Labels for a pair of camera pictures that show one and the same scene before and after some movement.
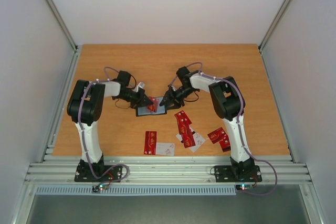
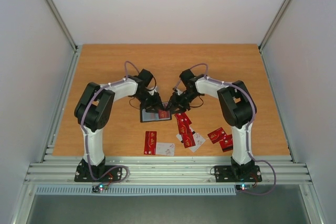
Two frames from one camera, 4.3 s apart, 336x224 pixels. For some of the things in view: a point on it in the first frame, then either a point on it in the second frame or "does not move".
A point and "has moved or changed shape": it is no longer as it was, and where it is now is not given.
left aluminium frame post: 61,21 does not move
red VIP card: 188,139 does not move
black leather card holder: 144,110 has moved or changed shape
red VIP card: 154,106 has moved or changed shape
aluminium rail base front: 168,170 does not move
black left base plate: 84,173 does not move
